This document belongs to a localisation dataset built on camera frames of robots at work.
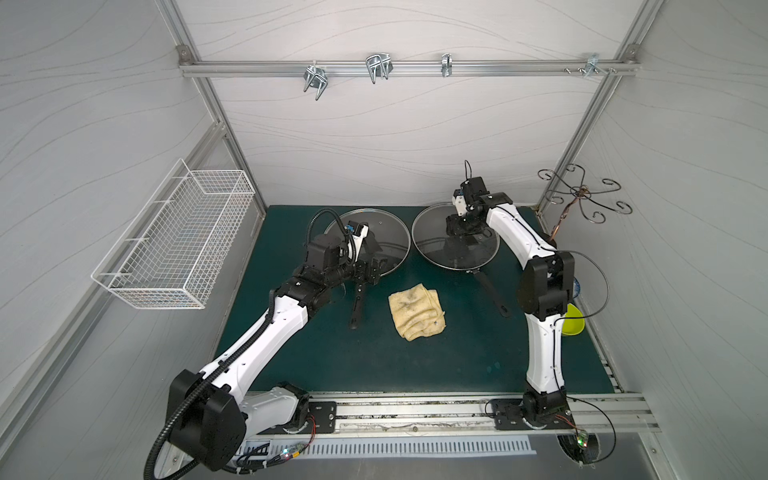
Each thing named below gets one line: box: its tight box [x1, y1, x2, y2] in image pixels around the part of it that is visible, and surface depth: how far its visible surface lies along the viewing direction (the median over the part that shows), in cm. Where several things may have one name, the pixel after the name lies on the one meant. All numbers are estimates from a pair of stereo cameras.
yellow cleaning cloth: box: [388, 283, 447, 342], surface depth 92 cm
